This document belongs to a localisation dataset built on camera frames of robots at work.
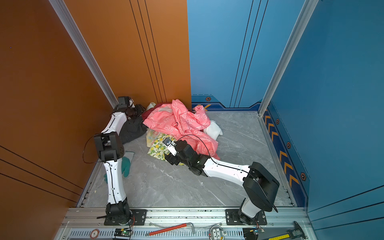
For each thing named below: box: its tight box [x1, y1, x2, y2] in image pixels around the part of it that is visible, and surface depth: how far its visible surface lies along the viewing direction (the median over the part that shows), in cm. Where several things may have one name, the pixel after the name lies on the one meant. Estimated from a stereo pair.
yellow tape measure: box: [268, 233, 290, 240], surface depth 70 cm
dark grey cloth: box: [119, 116, 148, 145], surface depth 107 cm
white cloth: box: [203, 120, 223, 141], surface depth 105 cm
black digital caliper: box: [287, 221, 306, 240], surface depth 71 cm
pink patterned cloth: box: [143, 99, 220, 160], surface depth 102 cm
